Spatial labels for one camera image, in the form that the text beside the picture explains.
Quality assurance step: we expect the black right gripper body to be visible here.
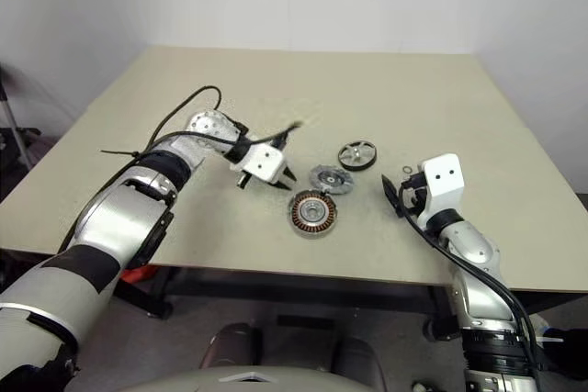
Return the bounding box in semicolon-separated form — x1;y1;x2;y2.
399;172;431;228

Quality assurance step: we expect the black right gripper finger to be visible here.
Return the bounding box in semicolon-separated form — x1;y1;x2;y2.
381;174;406;219

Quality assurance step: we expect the motor housing with copper windings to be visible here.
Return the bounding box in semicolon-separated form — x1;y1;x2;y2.
288;189;342;241

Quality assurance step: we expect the silver round motor lid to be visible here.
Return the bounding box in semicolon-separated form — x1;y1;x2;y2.
308;164;354;195

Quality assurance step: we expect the black spoked rotor wheel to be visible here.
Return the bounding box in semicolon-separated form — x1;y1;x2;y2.
337;139;379;172

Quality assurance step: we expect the orange red plastic object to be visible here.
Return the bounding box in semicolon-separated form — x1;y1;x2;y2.
121;265;155;284

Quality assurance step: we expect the black flat floor plate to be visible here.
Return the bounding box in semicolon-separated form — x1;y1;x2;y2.
277;315;334;331

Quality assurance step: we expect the dark rounded shape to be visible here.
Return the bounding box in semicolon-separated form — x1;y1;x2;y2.
199;322;263;370
330;336;387;392

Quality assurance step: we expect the white blue sneaker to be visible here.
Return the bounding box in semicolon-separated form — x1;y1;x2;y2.
535;313;566;347

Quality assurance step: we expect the grey robot torso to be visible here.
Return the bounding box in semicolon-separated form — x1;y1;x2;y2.
114;366;364;392

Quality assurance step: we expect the black trouser leg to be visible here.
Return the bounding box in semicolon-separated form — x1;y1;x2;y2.
558;326;588;348

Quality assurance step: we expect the silver tripod stand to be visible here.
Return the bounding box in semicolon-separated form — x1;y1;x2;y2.
0;82;38;172

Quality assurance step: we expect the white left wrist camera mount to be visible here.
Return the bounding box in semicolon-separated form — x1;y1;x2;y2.
229;142;287;185

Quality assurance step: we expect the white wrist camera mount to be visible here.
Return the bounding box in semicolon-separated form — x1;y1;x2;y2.
229;142;287;185
420;152;463;223

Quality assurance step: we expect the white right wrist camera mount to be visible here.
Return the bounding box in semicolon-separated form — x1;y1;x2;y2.
420;152;463;223

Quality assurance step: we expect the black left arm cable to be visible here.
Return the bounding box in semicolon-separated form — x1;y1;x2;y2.
144;85;304;154

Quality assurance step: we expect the black table frame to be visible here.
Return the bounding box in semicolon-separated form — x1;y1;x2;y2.
114;265;588;342

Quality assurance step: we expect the black left arm cable tie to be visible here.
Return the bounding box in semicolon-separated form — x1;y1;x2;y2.
100;149;144;160

